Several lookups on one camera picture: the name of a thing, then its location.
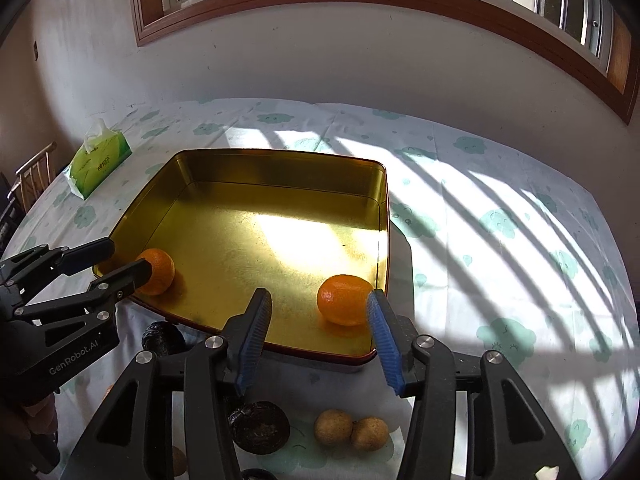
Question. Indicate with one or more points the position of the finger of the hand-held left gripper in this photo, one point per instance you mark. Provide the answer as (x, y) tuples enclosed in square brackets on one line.
[(85, 252), (125, 277)]

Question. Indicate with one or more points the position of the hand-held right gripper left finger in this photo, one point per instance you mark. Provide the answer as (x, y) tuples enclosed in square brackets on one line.
[(254, 340)]

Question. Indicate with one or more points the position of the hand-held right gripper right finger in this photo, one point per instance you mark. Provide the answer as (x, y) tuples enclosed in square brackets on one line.
[(382, 340)]

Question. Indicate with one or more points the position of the orange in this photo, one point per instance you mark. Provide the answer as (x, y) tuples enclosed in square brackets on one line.
[(161, 272), (345, 300)]

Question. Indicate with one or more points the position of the dark wrinkled passion fruit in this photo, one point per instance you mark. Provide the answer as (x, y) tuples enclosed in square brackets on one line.
[(261, 427), (260, 475), (162, 339)]

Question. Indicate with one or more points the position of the brown longan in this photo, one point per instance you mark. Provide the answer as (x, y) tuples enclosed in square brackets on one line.
[(332, 426), (179, 461), (369, 434)]

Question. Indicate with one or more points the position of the gold metal tin tray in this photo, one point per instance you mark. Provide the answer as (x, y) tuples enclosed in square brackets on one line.
[(240, 245)]

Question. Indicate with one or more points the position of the person's left hand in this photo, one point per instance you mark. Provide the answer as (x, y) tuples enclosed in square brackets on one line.
[(42, 425)]

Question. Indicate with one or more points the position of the green tissue pack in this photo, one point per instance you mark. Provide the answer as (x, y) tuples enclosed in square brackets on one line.
[(97, 162)]

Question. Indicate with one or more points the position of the wooden chair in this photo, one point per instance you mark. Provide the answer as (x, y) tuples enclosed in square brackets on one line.
[(32, 175)]

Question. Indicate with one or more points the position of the cloud print tablecloth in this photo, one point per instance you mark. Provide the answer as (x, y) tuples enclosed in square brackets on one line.
[(500, 260)]

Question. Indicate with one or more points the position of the wall socket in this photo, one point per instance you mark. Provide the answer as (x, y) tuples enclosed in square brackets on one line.
[(36, 50)]

